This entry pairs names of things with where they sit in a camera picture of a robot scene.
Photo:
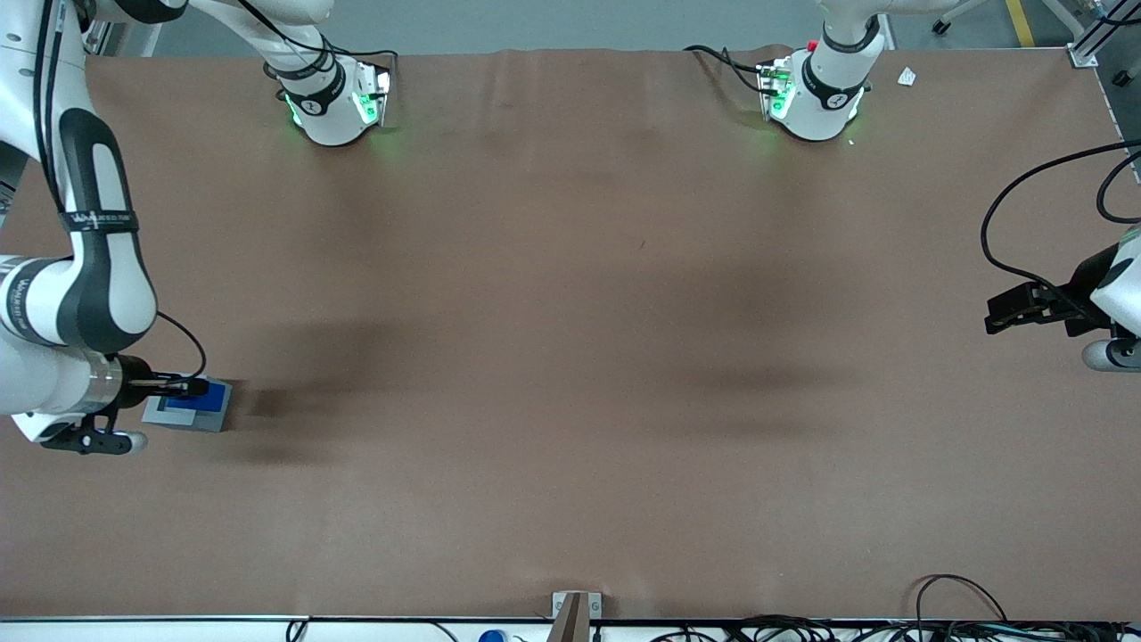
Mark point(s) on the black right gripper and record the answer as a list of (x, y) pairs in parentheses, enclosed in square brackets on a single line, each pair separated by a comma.
[(135, 375)]

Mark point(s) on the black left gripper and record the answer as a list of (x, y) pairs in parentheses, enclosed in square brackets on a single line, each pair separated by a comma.
[(1084, 283)]

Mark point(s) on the blue plastic part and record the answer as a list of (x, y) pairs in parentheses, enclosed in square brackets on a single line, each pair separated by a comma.
[(192, 404)]

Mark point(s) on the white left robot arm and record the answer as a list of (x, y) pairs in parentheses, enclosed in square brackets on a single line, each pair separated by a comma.
[(816, 98)]

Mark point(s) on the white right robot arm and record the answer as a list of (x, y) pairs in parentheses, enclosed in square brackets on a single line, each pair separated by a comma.
[(89, 267)]

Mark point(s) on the gray square base block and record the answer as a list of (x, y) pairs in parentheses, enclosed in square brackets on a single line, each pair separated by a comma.
[(201, 421)]

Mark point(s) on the small black clamp block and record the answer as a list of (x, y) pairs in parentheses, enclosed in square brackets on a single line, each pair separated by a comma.
[(1121, 78)]

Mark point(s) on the white paper scrap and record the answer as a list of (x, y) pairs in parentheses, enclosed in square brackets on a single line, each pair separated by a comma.
[(907, 77)]

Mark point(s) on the white stand leg with caster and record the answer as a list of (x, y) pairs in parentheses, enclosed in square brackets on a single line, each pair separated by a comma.
[(954, 16)]

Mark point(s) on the brown table cover sheet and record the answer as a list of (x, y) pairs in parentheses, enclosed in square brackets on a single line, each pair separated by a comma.
[(570, 357)]

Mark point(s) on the blue round cap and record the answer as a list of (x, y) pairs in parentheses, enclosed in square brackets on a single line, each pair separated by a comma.
[(491, 636)]

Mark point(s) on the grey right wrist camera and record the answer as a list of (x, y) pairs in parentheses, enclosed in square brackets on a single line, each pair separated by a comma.
[(107, 441)]

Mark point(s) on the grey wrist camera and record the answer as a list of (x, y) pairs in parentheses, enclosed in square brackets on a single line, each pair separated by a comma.
[(107, 441), (1110, 355)]

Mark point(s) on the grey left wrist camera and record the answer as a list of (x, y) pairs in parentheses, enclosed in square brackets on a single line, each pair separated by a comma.
[(1110, 355)]

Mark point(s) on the aluminium frame profile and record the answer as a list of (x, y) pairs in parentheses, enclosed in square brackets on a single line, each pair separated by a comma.
[(125, 36), (1083, 40)]

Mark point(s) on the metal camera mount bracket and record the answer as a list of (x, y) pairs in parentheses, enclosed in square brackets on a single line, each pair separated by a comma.
[(575, 615)]

